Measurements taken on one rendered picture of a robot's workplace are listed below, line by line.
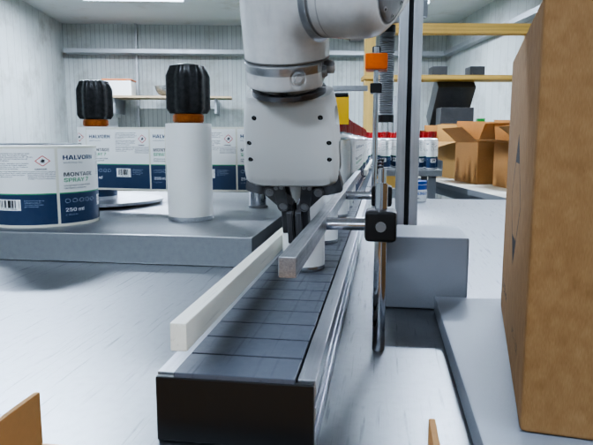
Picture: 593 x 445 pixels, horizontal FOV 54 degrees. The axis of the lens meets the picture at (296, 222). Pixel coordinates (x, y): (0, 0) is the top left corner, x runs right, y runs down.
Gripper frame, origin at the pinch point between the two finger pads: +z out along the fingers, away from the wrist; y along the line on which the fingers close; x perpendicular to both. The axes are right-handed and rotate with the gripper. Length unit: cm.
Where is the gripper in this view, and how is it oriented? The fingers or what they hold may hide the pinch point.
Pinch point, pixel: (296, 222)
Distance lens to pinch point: 66.1
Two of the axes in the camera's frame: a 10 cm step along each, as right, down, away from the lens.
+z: 0.5, 8.8, 4.6
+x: -1.4, 4.7, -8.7
